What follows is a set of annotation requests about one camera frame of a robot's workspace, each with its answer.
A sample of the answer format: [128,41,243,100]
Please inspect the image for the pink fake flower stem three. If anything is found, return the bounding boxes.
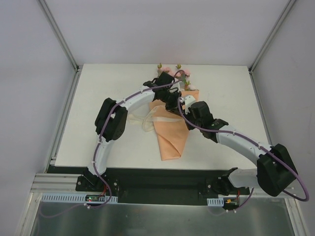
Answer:
[184,81,197,91]

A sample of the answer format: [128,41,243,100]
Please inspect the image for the pink fake flower stem one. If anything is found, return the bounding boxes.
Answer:
[174,64,190,78]

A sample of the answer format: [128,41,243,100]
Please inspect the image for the cream ribbon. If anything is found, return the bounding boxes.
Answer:
[127,105,182,132]

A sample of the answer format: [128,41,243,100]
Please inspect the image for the kraft wrapping paper sheet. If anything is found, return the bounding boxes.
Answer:
[149,100,189,161]

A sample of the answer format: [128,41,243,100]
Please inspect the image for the pink fake flower stem two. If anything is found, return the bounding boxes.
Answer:
[157,63,174,76]

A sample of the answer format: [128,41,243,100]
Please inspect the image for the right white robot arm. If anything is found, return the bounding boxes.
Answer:
[180,101,297,197]

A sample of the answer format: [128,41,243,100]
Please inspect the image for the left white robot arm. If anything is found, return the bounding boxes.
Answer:
[80,72,180,191]

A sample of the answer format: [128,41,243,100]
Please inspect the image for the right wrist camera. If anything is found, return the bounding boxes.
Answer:
[178,95,197,115]

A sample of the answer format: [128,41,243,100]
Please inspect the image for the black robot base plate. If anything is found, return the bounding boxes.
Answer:
[75,168,250,206]

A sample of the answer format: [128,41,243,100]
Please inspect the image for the right white cable duct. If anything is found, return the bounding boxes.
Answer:
[207,198,224,207]

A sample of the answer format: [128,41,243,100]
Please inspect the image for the white cable duct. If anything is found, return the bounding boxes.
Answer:
[207,198,224,207]
[41,193,118,204]

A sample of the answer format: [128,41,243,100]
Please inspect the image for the right aluminium frame post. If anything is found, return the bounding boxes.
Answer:
[248,0,298,71]

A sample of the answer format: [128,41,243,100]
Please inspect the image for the aluminium frame post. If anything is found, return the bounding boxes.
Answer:
[36,0,79,71]
[248,0,298,71]

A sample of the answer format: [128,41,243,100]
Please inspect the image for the left aluminium frame post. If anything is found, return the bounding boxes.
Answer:
[36,0,79,71]

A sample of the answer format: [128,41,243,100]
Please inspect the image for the left white cable duct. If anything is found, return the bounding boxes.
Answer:
[41,193,118,204]

